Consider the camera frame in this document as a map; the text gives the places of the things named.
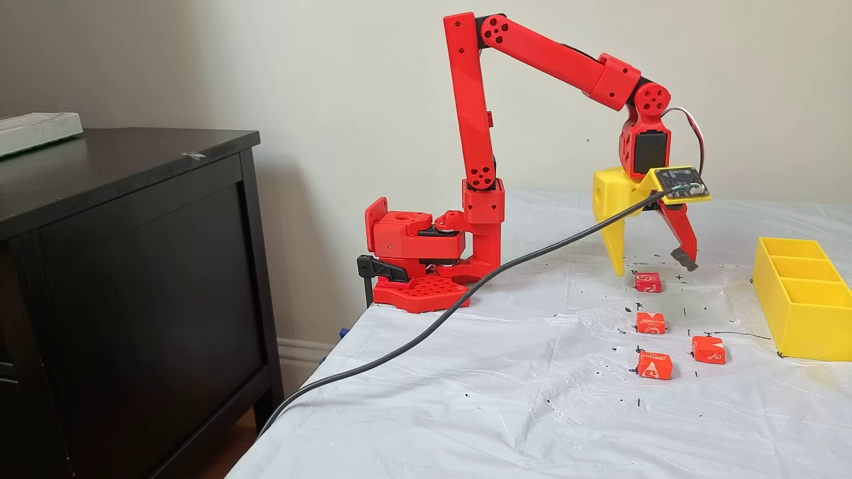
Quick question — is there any black table clamp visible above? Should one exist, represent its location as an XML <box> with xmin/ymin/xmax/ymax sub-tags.
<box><xmin>356</xmin><ymin>255</ymin><xmax>408</xmax><ymax>308</ymax></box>

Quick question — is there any white plastic table cover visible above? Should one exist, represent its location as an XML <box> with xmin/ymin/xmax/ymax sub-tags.
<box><xmin>225</xmin><ymin>190</ymin><xmax>852</xmax><ymax>479</ymax></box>

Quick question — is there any camera board on yellow mount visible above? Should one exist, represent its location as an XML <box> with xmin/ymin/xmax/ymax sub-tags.
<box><xmin>639</xmin><ymin>165</ymin><xmax>712</xmax><ymax>204</ymax></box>

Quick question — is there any servo wire bundle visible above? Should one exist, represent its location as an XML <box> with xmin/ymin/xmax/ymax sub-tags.
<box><xmin>662</xmin><ymin>106</ymin><xmax>706</xmax><ymax>177</ymax></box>

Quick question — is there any yellow three-compartment box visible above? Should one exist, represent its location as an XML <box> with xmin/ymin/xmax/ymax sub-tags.
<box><xmin>752</xmin><ymin>236</ymin><xmax>852</xmax><ymax>363</ymax></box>

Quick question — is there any black wooden dresser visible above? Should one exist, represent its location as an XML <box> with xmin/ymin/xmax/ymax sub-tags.
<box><xmin>0</xmin><ymin>128</ymin><xmax>286</xmax><ymax>479</ymax></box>

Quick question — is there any black camera cable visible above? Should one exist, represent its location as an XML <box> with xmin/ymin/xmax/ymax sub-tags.
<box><xmin>255</xmin><ymin>188</ymin><xmax>676</xmax><ymax>438</ymax></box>

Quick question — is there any white foam block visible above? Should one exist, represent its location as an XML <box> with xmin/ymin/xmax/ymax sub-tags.
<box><xmin>0</xmin><ymin>112</ymin><xmax>85</xmax><ymax>158</ymax></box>

